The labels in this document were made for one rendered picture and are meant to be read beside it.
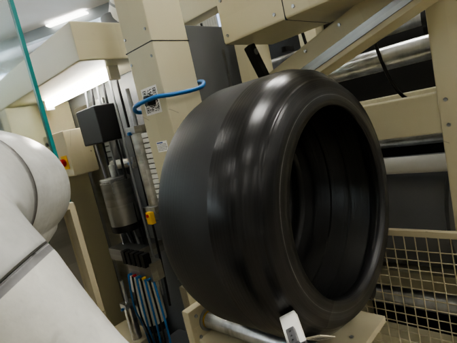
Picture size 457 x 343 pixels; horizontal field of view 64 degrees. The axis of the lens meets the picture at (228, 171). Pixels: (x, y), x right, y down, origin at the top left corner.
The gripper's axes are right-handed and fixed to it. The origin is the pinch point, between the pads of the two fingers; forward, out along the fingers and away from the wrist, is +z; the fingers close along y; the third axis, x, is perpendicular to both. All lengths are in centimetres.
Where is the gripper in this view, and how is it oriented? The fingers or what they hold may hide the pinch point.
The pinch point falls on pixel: (293, 332)
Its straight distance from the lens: 69.4
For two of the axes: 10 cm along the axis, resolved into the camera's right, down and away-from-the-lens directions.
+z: -1.3, -4.8, 8.7
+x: 8.4, -5.2, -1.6
